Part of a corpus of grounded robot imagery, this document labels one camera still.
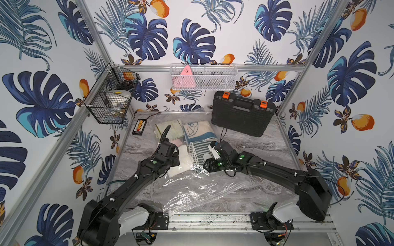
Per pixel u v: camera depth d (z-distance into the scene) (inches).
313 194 16.6
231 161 24.6
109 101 32.7
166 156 24.7
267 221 26.2
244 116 36.9
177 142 39.4
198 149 38.1
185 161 35.5
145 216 24.5
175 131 41.9
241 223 29.7
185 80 35.5
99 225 15.4
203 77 36.7
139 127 43.3
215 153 26.1
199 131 42.0
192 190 32.7
